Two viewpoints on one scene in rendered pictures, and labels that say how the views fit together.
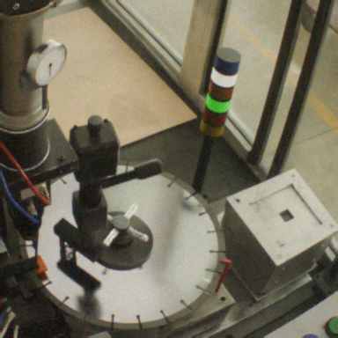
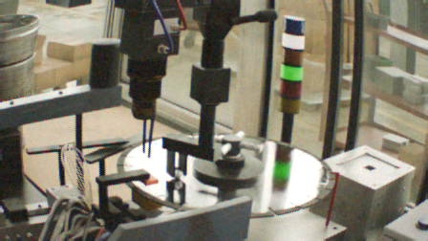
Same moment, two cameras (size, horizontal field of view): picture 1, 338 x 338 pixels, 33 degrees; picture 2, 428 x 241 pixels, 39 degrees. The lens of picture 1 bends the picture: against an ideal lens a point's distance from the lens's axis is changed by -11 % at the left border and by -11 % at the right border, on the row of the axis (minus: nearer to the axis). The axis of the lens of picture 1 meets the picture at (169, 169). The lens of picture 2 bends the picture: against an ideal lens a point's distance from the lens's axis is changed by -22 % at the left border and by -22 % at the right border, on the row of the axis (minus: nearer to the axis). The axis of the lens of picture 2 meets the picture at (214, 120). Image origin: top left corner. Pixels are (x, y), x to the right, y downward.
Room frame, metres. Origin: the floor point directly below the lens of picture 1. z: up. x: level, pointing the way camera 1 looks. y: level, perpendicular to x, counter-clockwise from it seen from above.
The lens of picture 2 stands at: (-0.49, 0.12, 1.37)
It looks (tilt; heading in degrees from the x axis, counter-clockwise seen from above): 18 degrees down; 358
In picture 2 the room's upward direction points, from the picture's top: 4 degrees clockwise
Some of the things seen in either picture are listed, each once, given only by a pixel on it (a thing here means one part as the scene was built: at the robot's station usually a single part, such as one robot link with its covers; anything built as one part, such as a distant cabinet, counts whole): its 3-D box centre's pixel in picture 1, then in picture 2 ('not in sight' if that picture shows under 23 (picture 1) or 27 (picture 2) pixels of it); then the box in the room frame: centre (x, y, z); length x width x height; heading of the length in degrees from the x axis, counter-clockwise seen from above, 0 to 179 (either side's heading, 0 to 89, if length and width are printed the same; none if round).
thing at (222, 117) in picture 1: (216, 112); (290, 86); (0.86, -0.06, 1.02); 0.05 x 0.04 x 0.03; 39
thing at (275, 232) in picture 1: (276, 237); (362, 200); (0.75, -0.24, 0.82); 0.18 x 0.18 x 0.15; 39
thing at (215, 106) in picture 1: (218, 99); (291, 71); (0.86, -0.06, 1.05); 0.05 x 0.04 x 0.03; 39
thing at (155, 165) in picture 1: (125, 165); (246, 14); (0.52, 0.05, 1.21); 0.08 x 0.06 x 0.03; 129
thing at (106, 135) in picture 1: (91, 176); (214, 34); (0.52, 0.10, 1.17); 0.06 x 0.05 x 0.20; 120
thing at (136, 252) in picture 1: (119, 236); (229, 163); (0.59, 0.06, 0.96); 0.11 x 0.11 x 0.03
